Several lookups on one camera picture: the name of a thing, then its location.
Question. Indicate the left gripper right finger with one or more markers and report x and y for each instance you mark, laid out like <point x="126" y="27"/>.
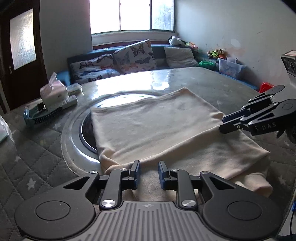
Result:
<point x="182" y="183"/>

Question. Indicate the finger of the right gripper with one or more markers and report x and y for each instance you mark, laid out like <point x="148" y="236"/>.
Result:
<point x="232" y="126"/>
<point x="235" y="115"/>

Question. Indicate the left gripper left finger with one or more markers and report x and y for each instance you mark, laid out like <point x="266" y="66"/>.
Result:
<point x="118" y="181"/>

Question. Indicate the cream sweatshirt garment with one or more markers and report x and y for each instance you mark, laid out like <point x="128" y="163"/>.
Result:
<point x="181" y="129"/>

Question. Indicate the red plastic stool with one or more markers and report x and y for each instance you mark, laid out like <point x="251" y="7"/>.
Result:
<point x="265" y="86"/>

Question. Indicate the clear plastic storage box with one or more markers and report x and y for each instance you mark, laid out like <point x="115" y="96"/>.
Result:
<point x="231" y="67"/>

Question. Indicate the blue sofa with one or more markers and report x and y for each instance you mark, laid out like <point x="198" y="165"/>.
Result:
<point x="159" y="54"/>

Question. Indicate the round black induction cooktop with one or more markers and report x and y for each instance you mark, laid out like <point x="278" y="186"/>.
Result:
<point x="86" y="134"/>

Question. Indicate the green bowl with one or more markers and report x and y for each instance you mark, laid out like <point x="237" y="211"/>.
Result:
<point x="207" y="65"/>

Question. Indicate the small colourful plush toys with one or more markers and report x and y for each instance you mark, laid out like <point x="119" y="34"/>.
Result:
<point x="216" y="54"/>

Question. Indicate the grey plain pillow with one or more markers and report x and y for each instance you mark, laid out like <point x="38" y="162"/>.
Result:
<point x="177" y="57"/>

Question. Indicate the white remote control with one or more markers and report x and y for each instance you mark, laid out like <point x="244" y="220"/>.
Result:
<point x="68" y="102"/>

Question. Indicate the black white plush toy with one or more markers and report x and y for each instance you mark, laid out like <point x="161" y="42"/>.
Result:
<point x="176" y="41"/>

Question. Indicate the green flat packet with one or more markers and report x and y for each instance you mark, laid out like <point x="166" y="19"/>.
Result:
<point x="74" y="88"/>

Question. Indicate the teal black smartwatch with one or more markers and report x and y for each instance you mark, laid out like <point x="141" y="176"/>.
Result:
<point x="39" y="114"/>

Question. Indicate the upright butterfly pillow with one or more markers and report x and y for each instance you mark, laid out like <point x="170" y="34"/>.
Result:
<point x="137" y="57"/>

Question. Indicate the pink white tissue box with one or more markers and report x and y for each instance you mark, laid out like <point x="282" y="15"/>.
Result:
<point x="53" y="92"/>

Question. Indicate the flat butterfly pillow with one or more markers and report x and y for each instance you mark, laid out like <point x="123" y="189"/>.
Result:
<point x="94" y="69"/>

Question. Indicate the soft pack pink tissues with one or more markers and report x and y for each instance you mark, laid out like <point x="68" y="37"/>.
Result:
<point x="4" y="129"/>

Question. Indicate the dark wooden door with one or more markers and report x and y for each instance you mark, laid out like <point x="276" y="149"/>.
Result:
<point x="23" y="70"/>

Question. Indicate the window with green frame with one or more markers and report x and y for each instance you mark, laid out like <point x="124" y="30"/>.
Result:
<point x="138" y="15"/>

